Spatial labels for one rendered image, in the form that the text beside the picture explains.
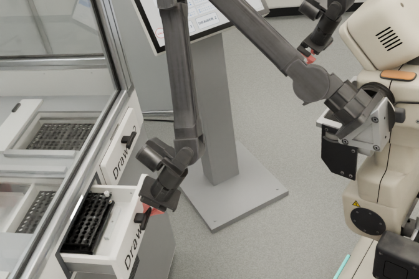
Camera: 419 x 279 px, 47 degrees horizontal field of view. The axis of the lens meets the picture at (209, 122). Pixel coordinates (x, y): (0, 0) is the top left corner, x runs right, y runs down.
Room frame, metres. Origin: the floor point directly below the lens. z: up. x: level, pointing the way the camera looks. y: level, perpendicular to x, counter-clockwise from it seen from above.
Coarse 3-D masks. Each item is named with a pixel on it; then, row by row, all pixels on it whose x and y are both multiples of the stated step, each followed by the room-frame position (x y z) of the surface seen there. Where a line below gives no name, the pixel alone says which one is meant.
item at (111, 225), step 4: (116, 208) 0.97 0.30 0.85; (120, 208) 0.96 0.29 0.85; (116, 212) 0.95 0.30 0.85; (112, 216) 0.94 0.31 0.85; (116, 216) 0.93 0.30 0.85; (112, 220) 0.92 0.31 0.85; (116, 220) 0.92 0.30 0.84; (112, 224) 0.91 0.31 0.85; (108, 228) 0.90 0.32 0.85; (112, 228) 0.89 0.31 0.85; (108, 232) 0.88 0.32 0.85; (104, 236) 0.87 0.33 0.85; (108, 236) 0.87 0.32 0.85
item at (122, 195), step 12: (96, 192) 1.02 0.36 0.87; (120, 192) 1.00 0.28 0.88; (132, 192) 0.99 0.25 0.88; (120, 204) 0.99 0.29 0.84; (120, 216) 0.94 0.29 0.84; (108, 240) 0.86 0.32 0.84; (60, 252) 0.85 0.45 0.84; (96, 252) 0.83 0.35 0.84; (108, 252) 0.82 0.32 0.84; (72, 264) 0.78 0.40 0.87; (84, 264) 0.77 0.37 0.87; (96, 264) 0.76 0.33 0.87; (108, 264) 0.75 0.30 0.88
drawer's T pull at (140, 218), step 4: (148, 208) 0.88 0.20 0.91; (148, 212) 0.87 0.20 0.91; (136, 216) 0.86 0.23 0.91; (140, 216) 0.86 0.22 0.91; (144, 216) 0.86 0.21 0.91; (148, 216) 0.86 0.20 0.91; (136, 220) 0.85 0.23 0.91; (140, 220) 0.85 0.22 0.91; (144, 220) 0.84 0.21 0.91; (144, 224) 0.83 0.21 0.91; (140, 228) 0.82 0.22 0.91; (144, 228) 0.82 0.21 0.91
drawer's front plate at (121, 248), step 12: (132, 204) 0.89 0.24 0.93; (132, 216) 0.86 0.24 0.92; (120, 228) 0.82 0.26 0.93; (132, 228) 0.84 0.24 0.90; (120, 240) 0.78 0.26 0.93; (132, 240) 0.82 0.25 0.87; (120, 252) 0.75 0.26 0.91; (132, 252) 0.80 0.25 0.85; (120, 264) 0.74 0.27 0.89; (132, 264) 0.78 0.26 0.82; (120, 276) 0.73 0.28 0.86
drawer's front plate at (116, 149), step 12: (132, 108) 1.34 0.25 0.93; (132, 120) 1.31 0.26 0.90; (120, 132) 1.21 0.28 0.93; (120, 144) 1.19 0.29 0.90; (132, 144) 1.26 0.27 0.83; (108, 156) 1.10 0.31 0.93; (120, 156) 1.16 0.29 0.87; (108, 168) 1.08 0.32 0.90; (120, 168) 1.14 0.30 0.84; (108, 180) 1.07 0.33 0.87
